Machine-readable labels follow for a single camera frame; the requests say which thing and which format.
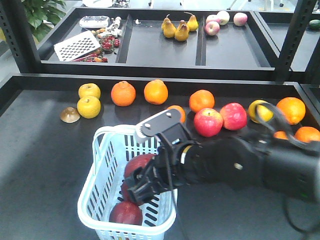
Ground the potted green plant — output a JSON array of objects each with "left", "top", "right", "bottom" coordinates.
[{"left": 21, "top": 0, "right": 66, "bottom": 43}]

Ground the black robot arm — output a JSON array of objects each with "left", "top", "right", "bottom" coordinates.
[{"left": 124, "top": 102, "right": 320, "bottom": 203}]

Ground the white electronic scale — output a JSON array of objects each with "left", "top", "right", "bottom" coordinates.
[{"left": 79, "top": 15, "right": 110, "bottom": 29}]

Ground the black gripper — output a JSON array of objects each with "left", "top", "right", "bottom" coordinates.
[{"left": 124, "top": 142, "right": 201, "bottom": 205}]

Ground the black wooden produce stand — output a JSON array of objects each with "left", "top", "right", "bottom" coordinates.
[{"left": 0, "top": 0, "right": 320, "bottom": 240}]

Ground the small orange centre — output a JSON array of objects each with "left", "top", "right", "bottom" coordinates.
[{"left": 167, "top": 105, "right": 186, "bottom": 124}]

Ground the pink red apple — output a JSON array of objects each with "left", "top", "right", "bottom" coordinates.
[{"left": 219, "top": 102, "right": 247, "bottom": 131}]

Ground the orange back centre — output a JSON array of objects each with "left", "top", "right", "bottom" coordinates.
[{"left": 144, "top": 79, "right": 169, "bottom": 105}]

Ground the bright red apple front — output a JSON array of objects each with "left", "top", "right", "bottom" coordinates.
[{"left": 193, "top": 108, "right": 224, "bottom": 138}]

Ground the light blue plastic basket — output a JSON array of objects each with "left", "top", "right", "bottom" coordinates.
[{"left": 77, "top": 124, "right": 178, "bottom": 240}]

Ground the dark red apple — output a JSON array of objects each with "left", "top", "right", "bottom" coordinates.
[
  {"left": 109, "top": 201, "right": 143, "bottom": 226},
  {"left": 121, "top": 153, "right": 155, "bottom": 206}
]

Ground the orange back left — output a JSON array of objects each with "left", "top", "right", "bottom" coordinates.
[{"left": 110, "top": 80, "right": 136, "bottom": 107}]

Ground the small orange right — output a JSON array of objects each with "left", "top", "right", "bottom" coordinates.
[{"left": 294, "top": 126, "right": 320, "bottom": 143}]

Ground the brown mushroom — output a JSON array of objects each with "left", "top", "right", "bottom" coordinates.
[{"left": 60, "top": 106, "right": 81, "bottom": 123}]

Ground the small orange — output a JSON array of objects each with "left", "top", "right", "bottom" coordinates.
[
  {"left": 294, "top": 126, "right": 320, "bottom": 143},
  {"left": 273, "top": 131, "right": 288, "bottom": 140},
  {"left": 167, "top": 105, "right": 186, "bottom": 124}
]

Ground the large orange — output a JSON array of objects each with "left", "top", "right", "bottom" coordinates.
[{"left": 276, "top": 97, "right": 306, "bottom": 125}]

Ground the orange beside red apples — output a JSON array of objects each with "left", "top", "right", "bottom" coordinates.
[{"left": 189, "top": 89, "right": 215, "bottom": 113}]

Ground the small orange left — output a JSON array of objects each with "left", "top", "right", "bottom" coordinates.
[{"left": 273, "top": 131, "right": 288, "bottom": 140}]

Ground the checkerboard calibration board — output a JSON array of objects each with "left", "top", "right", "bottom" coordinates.
[{"left": 54, "top": 30, "right": 101, "bottom": 62}]

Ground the yellow citrus fruit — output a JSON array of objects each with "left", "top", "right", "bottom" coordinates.
[{"left": 248, "top": 99, "right": 274, "bottom": 123}]

